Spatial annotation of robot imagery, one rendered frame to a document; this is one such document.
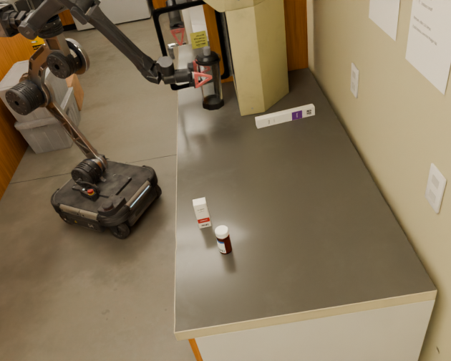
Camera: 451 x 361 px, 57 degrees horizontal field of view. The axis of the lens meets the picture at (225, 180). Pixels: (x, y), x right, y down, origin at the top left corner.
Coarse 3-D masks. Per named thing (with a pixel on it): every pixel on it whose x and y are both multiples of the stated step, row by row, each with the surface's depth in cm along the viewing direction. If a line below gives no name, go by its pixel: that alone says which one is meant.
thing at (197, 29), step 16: (160, 16) 186; (176, 16) 187; (192, 16) 189; (208, 16) 190; (176, 32) 192; (192, 32) 193; (208, 32) 194; (176, 48) 196; (192, 48) 197; (176, 64) 201
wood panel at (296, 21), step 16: (288, 0) 195; (304, 0) 196; (288, 16) 200; (304, 16) 201; (288, 32) 205; (304, 32) 206; (288, 48) 210; (304, 48) 211; (288, 64) 215; (304, 64) 216; (224, 80) 218
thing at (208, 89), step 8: (216, 64) 173; (200, 72) 175; (208, 72) 173; (216, 72) 175; (200, 80) 178; (216, 80) 177; (208, 88) 178; (216, 88) 179; (208, 96) 181; (216, 96) 181
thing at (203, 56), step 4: (204, 48) 170; (208, 48) 170; (200, 52) 175; (204, 52) 171; (208, 52) 171; (212, 52) 174; (200, 56) 172; (204, 56) 172; (208, 56) 171; (212, 56) 171; (216, 56) 172; (200, 60) 171; (204, 60) 170; (208, 60) 170; (212, 60) 170
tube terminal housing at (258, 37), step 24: (240, 0) 158; (264, 0) 164; (240, 24) 164; (264, 24) 168; (240, 48) 170; (264, 48) 174; (240, 72) 176; (264, 72) 179; (240, 96) 183; (264, 96) 185
